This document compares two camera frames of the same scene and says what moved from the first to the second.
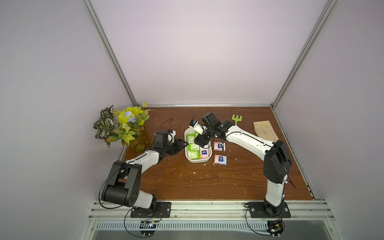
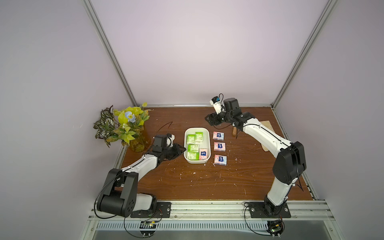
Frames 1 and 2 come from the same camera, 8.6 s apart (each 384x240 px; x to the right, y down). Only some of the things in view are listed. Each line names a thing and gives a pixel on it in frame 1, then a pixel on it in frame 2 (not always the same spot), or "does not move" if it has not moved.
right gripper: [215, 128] to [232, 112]
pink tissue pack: [220, 160] does not move
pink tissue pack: [218, 146] does not move
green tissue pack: [190, 138] does not move
